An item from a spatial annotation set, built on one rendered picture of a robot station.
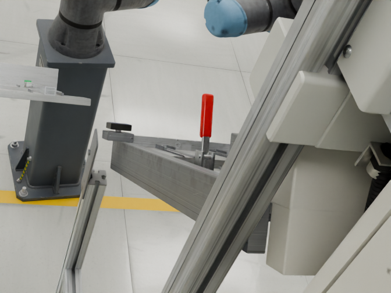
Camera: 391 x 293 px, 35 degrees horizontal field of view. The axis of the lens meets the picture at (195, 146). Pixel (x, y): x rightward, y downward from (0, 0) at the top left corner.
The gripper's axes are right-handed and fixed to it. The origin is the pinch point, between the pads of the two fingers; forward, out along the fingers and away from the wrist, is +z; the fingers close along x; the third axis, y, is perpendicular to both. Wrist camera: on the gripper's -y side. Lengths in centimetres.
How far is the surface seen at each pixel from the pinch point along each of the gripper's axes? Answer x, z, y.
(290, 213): -30, 16, 46
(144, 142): -25.9, -4.0, -25.2
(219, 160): -16.4, 1.9, -7.1
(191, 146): -15.6, -3.9, -25.3
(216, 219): -36, 16, 43
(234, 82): 44, -58, -147
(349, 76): -34, 8, 62
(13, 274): -46, 24, -94
